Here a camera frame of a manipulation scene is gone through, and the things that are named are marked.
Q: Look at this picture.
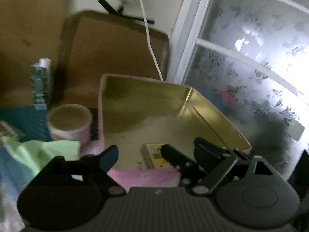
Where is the frosted glass door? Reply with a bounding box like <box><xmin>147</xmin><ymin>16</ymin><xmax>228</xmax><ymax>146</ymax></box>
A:
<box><xmin>167</xmin><ymin>0</ymin><xmax>308</xmax><ymax>177</ymax></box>

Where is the teal patterned mat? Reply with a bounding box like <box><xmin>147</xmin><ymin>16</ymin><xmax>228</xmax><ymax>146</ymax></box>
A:
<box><xmin>1</xmin><ymin>106</ymin><xmax>52</xmax><ymax>142</ymax></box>

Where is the light green cloth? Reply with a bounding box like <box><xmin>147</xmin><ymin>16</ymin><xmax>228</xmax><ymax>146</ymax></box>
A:
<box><xmin>1</xmin><ymin>136</ymin><xmax>80</xmax><ymax>182</ymax></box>

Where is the brown tray leaning on wall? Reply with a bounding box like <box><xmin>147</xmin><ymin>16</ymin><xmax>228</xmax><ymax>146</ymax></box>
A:
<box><xmin>52</xmin><ymin>10</ymin><xmax>169</xmax><ymax>108</ymax></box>

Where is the white power cable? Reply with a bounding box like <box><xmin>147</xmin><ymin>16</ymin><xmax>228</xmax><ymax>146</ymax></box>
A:
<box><xmin>136</xmin><ymin>0</ymin><xmax>165</xmax><ymax>81</ymax></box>

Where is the pink rectangular tin box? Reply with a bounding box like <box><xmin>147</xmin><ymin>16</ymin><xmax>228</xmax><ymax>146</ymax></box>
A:
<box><xmin>87</xmin><ymin>74</ymin><xmax>251</xmax><ymax>191</ymax></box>

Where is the round pink tin can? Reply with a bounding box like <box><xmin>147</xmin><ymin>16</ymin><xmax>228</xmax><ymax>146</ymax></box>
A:
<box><xmin>47</xmin><ymin>104</ymin><xmax>93</xmax><ymax>147</ymax></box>

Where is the green drink carton white cap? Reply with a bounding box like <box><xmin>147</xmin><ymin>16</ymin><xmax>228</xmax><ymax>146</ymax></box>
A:
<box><xmin>31</xmin><ymin>58</ymin><xmax>51</xmax><ymax>111</ymax></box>

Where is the brown cardboard sheet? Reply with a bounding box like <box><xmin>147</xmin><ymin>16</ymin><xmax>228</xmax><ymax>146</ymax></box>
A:
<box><xmin>1</xmin><ymin>0</ymin><xmax>70</xmax><ymax>108</ymax></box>

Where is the small yellow card box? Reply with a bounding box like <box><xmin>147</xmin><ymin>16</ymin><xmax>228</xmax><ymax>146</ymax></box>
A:
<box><xmin>141</xmin><ymin>143</ymin><xmax>172</xmax><ymax>169</ymax></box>

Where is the light blue cloth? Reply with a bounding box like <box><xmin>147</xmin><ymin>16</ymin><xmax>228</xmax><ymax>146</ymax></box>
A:
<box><xmin>1</xmin><ymin>147</ymin><xmax>28</xmax><ymax>200</ymax></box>

